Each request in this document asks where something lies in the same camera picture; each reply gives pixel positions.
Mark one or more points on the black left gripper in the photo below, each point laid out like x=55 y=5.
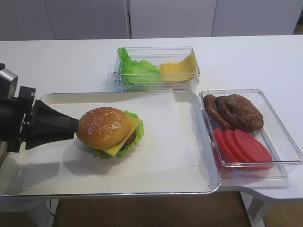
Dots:
x=47 y=124

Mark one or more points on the sesame top bun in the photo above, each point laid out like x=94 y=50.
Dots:
x=103 y=127

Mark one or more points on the yellow cheese slice on burger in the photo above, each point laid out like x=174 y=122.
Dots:
x=134 y=123

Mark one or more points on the lettuce leaf under burger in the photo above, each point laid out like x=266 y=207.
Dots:
x=139 y=135

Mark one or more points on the green lettuce leaf in box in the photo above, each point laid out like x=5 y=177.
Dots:
x=133 y=71

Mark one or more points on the clear lettuce and cheese box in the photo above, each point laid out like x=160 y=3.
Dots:
x=156 y=56

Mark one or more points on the yellow cheese slice stack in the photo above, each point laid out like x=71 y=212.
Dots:
x=184 y=70

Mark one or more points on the clear bun box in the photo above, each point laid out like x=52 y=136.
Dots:
x=3 y=153

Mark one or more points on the brown patty in burger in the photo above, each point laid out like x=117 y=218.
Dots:
x=129 y=141

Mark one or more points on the white paper sheet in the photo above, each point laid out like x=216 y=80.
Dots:
x=164 y=147

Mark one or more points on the left brown meat patty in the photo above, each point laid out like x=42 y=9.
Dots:
x=213 y=111

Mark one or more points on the brown meat patty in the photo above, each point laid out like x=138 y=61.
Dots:
x=244 y=111
x=213 y=111
x=228 y=116

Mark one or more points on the left red tomato slice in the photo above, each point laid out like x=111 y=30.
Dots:
x=218 y=134

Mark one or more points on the red tomato slice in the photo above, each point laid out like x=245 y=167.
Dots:
x=229 y=138
x=218 y=134
x=251 y=148

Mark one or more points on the middle brown meat patty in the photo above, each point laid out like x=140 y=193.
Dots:
x=228 y=116

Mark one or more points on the middle red tomato slice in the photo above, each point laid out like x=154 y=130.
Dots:
x=229 y=138

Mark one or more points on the clear patty and tomato box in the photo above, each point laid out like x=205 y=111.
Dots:
x=273 y=136

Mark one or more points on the right brown meat patty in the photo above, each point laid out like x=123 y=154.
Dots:
x=244 y=111

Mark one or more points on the right red tomato slice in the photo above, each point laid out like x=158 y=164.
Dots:
x=251 y=148

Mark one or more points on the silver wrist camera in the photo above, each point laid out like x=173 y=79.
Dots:
x=8 y=82

